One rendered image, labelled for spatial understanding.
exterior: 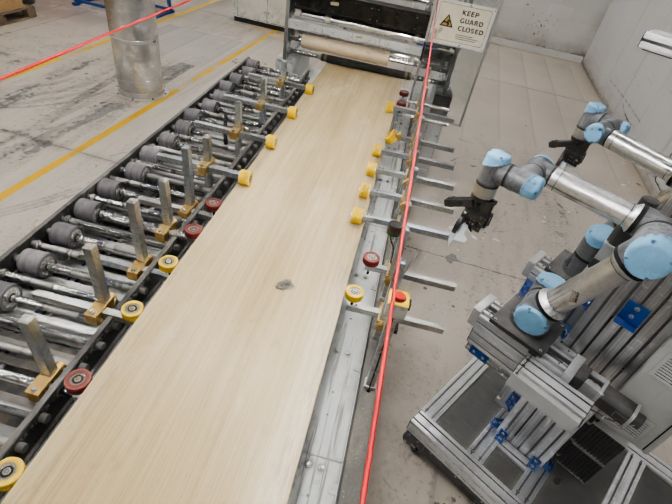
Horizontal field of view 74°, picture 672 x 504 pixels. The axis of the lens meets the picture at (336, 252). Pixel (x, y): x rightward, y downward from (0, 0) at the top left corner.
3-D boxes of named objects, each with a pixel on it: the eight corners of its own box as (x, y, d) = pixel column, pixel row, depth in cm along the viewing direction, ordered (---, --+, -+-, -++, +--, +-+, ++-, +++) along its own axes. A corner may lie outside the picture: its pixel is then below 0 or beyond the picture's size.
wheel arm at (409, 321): (441, 330, 199) (444, 324, 196) (441, 336, 197) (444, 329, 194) (346, 306, 202) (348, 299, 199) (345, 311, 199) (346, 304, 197)
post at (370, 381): (375, 382, 184) (401, 308, 155) (373, 392, 180) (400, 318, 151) (364, 379, 184) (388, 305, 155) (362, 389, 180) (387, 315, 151)
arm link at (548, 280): (560, 305, 170) (578, 279, 161) (549, 324, 161) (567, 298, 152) (530, 288, 175) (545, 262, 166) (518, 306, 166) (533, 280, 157)
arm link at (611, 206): (697, 218, 130) (539, 143, 148) (693, 234, 123) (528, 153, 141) (670, 247, 137) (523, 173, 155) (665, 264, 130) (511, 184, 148)
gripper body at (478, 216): (476, 235, 151) (489, 205, 144) (455, 222, 156) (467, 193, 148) (488, 227, 156) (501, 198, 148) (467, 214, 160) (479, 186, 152)
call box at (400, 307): (404, 308, 156) (410, 292, 151) (403, 323, 151) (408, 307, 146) (385, 303, 156) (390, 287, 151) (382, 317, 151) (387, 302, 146)
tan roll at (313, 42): (444, 76, 405) (448, 62, 397) (444, 80, 396) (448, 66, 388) (292, 43, 414) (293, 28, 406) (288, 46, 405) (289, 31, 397)
